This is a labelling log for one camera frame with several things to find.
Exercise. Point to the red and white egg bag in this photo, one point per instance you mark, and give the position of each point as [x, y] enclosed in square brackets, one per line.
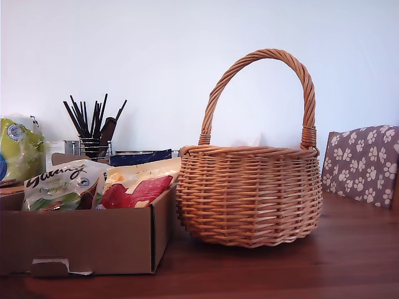
[140, 190]

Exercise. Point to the white green Galaxy egg bag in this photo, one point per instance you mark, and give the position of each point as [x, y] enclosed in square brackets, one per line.
[53, 183]

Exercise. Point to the brown cardboard box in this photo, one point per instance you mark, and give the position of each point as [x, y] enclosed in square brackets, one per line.
[78, 240]

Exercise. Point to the black thin stick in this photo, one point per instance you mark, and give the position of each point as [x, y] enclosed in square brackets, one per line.
[78, 115]
[93, 118]
[103, 115]
[72, 119]
[121, 109]

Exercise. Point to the white printed carton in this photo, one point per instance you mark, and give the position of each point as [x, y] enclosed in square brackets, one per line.
[54, 148]

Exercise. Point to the paw print chair cushion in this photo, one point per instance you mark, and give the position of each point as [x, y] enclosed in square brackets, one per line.
[361, 162]

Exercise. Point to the green produce bag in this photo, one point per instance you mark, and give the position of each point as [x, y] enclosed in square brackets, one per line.
[22, 149]

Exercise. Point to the white paper bag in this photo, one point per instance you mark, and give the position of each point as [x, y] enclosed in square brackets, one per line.
[22, 120]

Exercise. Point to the brown cork coaster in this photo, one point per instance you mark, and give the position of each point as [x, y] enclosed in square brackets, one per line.
[7, 183]

